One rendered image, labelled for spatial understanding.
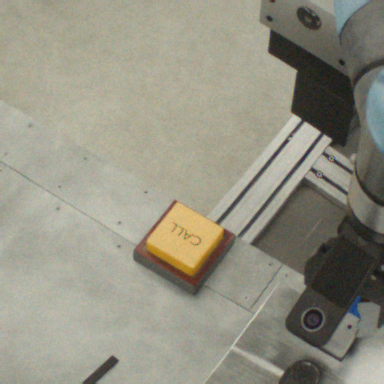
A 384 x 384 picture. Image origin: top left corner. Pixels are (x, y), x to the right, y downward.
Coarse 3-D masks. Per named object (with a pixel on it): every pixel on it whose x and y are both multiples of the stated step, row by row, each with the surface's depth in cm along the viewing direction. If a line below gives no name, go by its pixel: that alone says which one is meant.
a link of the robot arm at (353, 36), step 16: (336, 0) 93; (352, 0) 91; (368, 0) 90; (336, 16) 93; (352, 16) 90; (368, 16) 89; (352, 32) 90; (368, 32) 88; (352, 48) 89; (368, 48) 88; (352, 64) 89; (368, 64) 87; (352, 80) 89
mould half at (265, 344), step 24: (288, 288) 115; (264, 312) 114; (288, 312) 114; (240, 336) 112; (264, 336) 112; (288, 336) 112; (240, 360) 111; (264, 360) 111; (288, 360) 111; (312, 360) 111; (336, 360) 110; (360, 360) 110
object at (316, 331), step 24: (336, 240) 96; (360, 240) 96; (336, 264) 96; (360, 264) 95; (312, 288) 96; (336, 288) 96; (360, 288) 95; (312, 312) 96; (336, 312) 96; (312, 336) 96
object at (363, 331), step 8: (360, 304) 104; (368, 304) 103; (360, 312) 105; (368, 312) 104; (376, 312) 103; (360, 320) 106; (368, 320) 105; (376, 320) 104; (360, 328) 107; (368, 328) 106; (376, 328) 106; (360, 336) 108; (368, 336) 109
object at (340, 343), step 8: (352, 312) 112; (344, 320) 110; (352, 320) 110; (344, 328) 109; (352, 328) 109; (336, 336) 109; (344, 336) 109; (352, 336) 109; (328, 344) 110; (336, 344) 109; (344, 344) 108; (352, 344) 113; (328, 352) 111; (336, 352) 110; (344, 352) 109
